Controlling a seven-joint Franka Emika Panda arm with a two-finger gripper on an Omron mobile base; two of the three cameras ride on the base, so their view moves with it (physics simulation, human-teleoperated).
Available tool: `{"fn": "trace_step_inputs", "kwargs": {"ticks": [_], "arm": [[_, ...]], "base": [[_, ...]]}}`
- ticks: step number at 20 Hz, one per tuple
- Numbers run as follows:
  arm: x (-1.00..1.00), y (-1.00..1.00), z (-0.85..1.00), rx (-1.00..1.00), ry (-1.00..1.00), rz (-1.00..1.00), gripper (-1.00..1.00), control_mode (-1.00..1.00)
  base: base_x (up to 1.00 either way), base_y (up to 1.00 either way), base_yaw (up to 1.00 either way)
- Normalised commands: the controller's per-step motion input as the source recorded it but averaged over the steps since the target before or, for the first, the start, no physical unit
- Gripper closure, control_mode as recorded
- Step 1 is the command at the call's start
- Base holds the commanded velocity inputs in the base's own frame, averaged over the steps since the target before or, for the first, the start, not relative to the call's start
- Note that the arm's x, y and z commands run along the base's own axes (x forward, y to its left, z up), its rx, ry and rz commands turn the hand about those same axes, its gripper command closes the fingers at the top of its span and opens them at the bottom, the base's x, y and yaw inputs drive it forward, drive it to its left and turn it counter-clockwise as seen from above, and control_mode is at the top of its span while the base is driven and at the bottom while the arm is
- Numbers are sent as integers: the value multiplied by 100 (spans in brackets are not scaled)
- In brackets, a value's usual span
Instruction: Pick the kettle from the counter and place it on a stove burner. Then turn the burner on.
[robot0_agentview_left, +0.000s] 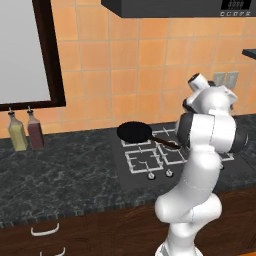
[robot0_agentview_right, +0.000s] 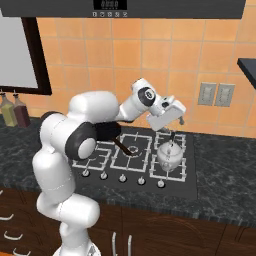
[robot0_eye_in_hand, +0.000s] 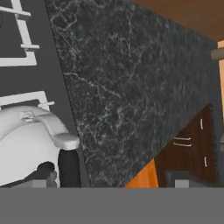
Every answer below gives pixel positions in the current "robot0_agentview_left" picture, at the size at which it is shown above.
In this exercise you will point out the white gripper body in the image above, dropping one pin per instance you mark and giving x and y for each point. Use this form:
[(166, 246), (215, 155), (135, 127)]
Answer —
[(230, 95)]

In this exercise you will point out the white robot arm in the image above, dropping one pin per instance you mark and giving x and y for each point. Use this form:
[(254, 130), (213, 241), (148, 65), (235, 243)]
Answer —
[(203, 140)]

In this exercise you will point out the yellow oil bottle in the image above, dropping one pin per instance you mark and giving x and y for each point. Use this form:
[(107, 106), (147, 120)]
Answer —
[(17, 135)]

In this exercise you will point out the dark grey range hood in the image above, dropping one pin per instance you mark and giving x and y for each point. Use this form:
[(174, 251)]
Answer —
[(173, 7)]

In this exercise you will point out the dark wall shelf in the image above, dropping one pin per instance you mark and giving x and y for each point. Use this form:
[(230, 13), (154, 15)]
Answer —
[(250, 53)]

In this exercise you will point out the silver hob knob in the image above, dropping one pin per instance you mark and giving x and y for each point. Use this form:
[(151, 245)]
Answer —
[(151, 175), (169, 173)]

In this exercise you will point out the dark framed window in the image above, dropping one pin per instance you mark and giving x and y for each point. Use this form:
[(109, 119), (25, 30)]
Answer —
[(23, 50)]

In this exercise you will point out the grey wall socket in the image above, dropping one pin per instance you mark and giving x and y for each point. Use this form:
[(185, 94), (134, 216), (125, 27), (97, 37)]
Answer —
[(232, 79), (219, 78)]

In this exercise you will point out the dark red vinegar bottle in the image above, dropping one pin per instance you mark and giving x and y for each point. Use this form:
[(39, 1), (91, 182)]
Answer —
[(35, 133)]

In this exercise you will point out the dark wood drawer front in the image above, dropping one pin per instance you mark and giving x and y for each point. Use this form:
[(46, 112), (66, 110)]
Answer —
[(73, 230), (20, 250)]

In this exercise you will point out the black frying pan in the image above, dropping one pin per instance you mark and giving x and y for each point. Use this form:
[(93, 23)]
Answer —
[(134, 132)]

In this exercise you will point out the black hob with white grates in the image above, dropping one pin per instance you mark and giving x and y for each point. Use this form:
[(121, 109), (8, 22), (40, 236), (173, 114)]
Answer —
[(143, 160)]

